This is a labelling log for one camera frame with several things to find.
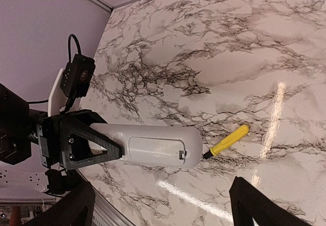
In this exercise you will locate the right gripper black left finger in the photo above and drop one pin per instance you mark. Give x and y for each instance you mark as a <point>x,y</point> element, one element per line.
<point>76,208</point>

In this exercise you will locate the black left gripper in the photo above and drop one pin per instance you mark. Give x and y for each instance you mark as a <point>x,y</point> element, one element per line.
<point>70,141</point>

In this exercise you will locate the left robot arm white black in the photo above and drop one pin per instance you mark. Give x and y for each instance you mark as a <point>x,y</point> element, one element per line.
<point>18,132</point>

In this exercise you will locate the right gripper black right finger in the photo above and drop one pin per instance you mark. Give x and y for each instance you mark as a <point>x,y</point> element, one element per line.
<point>249,205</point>

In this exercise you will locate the yellow screwdriver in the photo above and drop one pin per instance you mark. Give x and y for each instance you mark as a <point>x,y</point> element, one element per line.
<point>225,143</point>

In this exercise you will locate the white remote control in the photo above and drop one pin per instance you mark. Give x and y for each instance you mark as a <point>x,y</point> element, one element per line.
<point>167,146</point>

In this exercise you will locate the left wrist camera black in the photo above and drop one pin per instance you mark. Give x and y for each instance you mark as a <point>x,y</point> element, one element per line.
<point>77,76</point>

